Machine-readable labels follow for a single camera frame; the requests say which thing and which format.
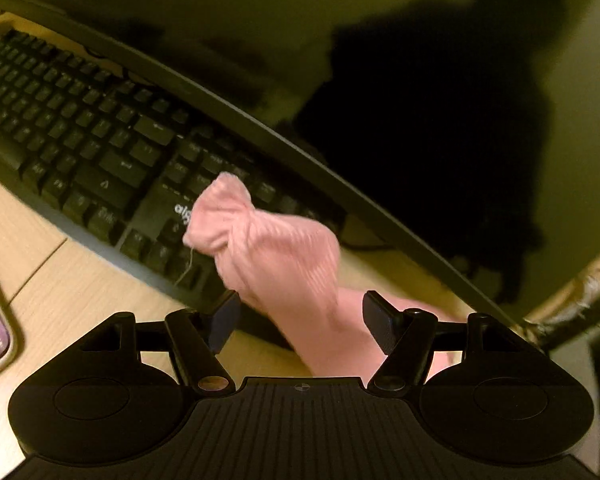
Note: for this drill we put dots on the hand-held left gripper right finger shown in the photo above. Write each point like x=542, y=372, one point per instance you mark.
x=380, y=321

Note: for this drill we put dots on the black computer monitor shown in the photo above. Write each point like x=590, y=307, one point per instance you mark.
x=280, y=35

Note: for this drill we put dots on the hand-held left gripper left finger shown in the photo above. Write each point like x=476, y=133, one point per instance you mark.
x=225, y=321

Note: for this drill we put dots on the pink ribbed garment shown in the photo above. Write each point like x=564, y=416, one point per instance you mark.
x=280, y=260

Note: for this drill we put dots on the black keyboard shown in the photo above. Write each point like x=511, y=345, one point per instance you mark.
x=105, y=150

